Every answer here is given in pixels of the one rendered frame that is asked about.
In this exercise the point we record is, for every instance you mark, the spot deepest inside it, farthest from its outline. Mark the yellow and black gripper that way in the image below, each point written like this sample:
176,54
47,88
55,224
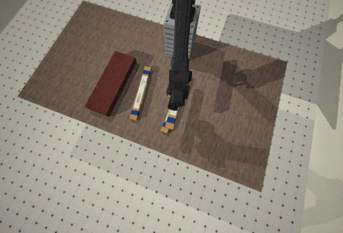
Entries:
186,90

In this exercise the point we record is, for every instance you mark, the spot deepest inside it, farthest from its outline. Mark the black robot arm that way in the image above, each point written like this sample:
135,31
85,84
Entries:
179,75

